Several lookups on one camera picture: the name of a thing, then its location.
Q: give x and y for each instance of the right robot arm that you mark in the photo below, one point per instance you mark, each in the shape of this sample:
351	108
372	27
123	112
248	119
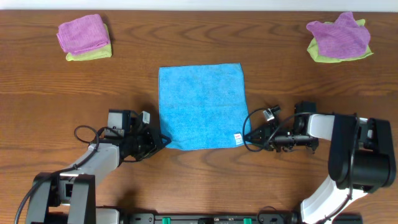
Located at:
361	159

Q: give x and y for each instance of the crumpled purple cloth right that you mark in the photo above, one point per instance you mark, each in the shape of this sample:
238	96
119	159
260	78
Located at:
340	37

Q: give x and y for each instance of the folded purple cloth left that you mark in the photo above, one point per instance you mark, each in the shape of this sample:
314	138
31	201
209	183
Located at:
83	35

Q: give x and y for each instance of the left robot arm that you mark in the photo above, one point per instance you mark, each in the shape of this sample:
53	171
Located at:
69	195

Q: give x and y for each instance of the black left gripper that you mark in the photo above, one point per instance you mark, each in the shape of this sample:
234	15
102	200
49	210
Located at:
152	142

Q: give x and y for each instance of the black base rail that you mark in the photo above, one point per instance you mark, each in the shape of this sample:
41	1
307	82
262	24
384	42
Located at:
150	218

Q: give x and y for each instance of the folded green cloth left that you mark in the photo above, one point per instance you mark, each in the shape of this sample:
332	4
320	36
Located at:
102	52

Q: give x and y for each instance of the crumpled green cloth right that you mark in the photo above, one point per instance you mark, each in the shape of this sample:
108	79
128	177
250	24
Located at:
317	56

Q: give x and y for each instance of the blue microfibre cloth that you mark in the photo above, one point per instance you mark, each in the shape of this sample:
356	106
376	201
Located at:
203	106

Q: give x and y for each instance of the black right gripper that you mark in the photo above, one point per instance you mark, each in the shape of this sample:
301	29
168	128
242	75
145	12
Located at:
267	133

